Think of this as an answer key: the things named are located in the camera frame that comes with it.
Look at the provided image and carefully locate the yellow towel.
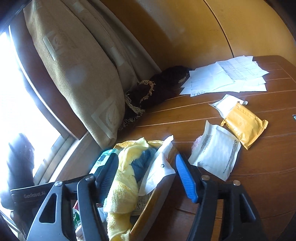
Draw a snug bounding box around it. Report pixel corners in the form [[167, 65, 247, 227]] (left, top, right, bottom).
[[103, 138, 149, 240]]

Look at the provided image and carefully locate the stack of white papers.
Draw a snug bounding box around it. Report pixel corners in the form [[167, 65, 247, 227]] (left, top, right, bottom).
[[180, 55, 269, 97]]

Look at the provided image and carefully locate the white torn packet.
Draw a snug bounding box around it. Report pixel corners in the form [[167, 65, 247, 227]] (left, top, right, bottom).
[[189, 121, 241, 181]]

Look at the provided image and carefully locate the yellow foil packet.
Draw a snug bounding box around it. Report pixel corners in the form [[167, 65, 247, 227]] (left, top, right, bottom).
[[220, 102, 269, 150]]

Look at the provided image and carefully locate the green white sachet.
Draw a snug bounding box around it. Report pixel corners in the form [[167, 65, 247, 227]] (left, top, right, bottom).
[[72, 201, 81, 230]]

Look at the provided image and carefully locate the window frame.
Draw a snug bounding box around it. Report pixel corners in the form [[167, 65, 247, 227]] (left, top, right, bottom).
[[4, 11, 87, 184]]

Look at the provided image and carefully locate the yellow wooden cabinet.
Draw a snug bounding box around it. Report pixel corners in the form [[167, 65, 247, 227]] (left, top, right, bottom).
[[104, 1, 295, 69]]

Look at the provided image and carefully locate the tan patterned curtain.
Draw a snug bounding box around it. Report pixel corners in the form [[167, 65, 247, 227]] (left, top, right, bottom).
[[23, 1, 160, 149]]

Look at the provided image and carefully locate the blue towel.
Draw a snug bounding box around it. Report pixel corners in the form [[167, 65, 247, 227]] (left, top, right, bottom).
[[131, 147, 156, 183]]

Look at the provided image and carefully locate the teal bear tissue pack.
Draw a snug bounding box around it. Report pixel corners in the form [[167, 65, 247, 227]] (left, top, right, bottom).
[[89, 149, 119, 174]]

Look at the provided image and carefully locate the dark fringed cloth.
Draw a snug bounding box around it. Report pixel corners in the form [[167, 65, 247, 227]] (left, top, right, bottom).
[[119, 65, 192, 132]]

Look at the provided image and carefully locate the white printed plastic bag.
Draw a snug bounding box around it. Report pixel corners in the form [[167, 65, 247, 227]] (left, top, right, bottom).
[[138, 135, 176, 196]]

